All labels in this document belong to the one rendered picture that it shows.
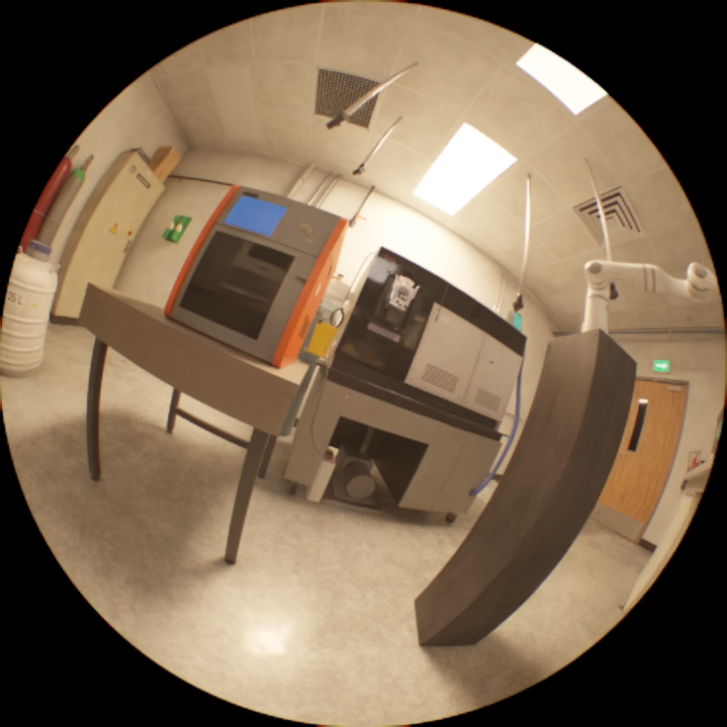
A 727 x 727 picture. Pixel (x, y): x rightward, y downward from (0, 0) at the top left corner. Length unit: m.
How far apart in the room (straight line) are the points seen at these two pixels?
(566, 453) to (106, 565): 1.25
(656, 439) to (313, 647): 4.08
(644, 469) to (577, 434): 3.50
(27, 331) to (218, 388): 1.49
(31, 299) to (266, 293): 1.50
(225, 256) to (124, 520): 0.93
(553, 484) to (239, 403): 0.72
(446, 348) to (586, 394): 0.89
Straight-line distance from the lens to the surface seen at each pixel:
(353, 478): 1.40
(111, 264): 3.39
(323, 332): 1.16
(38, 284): 1.73
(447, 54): 2.07
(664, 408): 4.21
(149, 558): 0.93
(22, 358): 1.83
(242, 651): 0.81
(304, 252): 0.60
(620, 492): 4.13
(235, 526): 0.78
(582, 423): 0.64
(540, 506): 0.66
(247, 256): 0.62
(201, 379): 0.52
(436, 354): 1.30
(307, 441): 1.15
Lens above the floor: 0.78
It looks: 2 degrees up
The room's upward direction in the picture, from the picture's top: 22 degrees clockwise
